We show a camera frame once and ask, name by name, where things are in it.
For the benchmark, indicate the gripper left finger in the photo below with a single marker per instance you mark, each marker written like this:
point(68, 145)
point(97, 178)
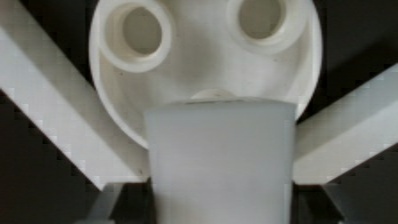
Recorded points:
point(124, 205)

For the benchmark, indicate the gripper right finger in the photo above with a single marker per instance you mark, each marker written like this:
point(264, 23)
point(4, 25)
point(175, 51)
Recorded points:
point(315, 208)

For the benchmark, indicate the white right barrier rail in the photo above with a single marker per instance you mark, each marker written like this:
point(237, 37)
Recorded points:
point(349, 132)

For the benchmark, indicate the white barrier rail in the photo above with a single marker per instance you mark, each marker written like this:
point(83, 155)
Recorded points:
point(60, 102)
point(349, 132)

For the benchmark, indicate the white front barrier rail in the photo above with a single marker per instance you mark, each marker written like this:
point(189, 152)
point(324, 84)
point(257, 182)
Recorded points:
point(60, 102)

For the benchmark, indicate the white stool leg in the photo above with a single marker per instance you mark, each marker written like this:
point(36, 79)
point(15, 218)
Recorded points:
point(221, 157)

